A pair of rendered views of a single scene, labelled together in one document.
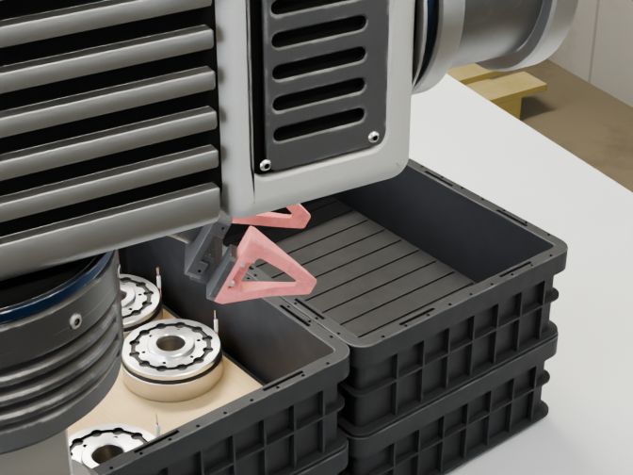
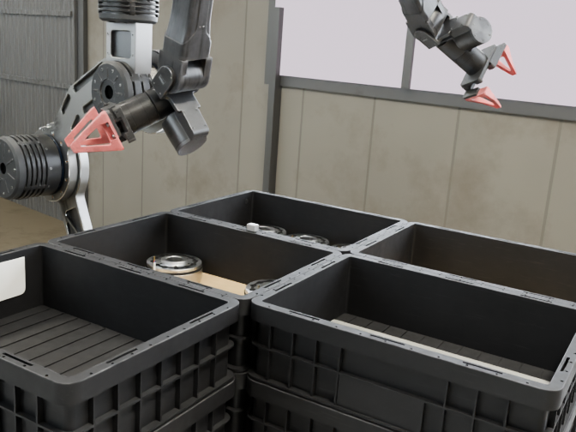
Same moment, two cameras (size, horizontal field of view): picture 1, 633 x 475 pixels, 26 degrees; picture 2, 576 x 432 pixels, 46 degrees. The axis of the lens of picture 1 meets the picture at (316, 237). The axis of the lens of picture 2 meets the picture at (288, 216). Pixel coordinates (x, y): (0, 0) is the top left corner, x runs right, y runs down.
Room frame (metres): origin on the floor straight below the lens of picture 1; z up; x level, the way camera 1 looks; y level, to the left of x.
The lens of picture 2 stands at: (2.16, -0.04, 1.26)
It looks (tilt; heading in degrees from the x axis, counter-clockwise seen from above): 14 degrees down; 159
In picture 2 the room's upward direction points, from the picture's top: 4 degrees clockwise
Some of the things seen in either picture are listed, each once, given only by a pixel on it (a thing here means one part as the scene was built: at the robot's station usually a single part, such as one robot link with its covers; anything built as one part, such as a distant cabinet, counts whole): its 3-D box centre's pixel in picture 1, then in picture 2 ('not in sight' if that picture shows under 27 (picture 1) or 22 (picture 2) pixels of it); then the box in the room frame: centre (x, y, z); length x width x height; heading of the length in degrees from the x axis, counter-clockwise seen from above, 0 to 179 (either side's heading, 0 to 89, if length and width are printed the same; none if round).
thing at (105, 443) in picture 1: (107, 456); (174, 260); (0.97, 0.19, 0.86); 0.05 x 0.05 x 0.01
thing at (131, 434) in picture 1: (108, 460); (174, 262); (0.97, 0.19, 0.86); 0.10 x 0.10 x 0.01
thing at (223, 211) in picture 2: not in sight; (288, 245); (0.91, 0.44, 0.87); 0.40 x 0.30 x 0.11; 39
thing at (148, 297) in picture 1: (113, 301); not in sight; (1.23, 0.22, 0.86); 0.10 x 0.10 x 0.01
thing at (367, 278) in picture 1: (344, 266); (52, 340); (1.29, -0.03, 0.87); 0.40 x 0.30 x 0.11; 39
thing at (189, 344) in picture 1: (170, 344); not in sight; (1.14, 0.15, 0.86); 0.05 x 0.05 x 0.01
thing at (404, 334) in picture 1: (344, 226); (51, 304); (1.29, -0.03, 0.92); 0.40 x 0.30 x 0.02; 39
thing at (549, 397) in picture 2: not in sight; (426, 314); (1.41, 0.45, 0.92); 0.40 x 0.30 x 0.02; 39
